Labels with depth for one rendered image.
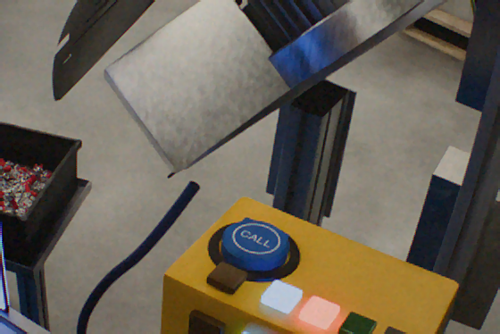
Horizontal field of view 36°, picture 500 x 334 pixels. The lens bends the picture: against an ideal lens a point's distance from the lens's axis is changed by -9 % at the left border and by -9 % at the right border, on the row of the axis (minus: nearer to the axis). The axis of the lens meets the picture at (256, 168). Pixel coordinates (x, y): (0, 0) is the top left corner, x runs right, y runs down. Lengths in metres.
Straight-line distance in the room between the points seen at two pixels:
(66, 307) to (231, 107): 1.23
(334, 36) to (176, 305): 0.38
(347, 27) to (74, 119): 1.98
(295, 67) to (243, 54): 0.06
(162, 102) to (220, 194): 1.58
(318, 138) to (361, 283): 0.52
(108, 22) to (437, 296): 0.59
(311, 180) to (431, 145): 1.85
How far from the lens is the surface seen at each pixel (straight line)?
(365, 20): 0.78
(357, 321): 0.45
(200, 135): 0.82
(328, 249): 0.51
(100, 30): 0.97
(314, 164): 1.01
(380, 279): 0.50
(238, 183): 2.44
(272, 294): 0.46
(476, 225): 0.97
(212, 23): 0.83
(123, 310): 1.98
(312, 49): 0.79
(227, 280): 0.46
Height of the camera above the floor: 1.38
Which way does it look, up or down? 33 degrees down
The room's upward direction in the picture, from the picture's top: 9 degrees clockwise
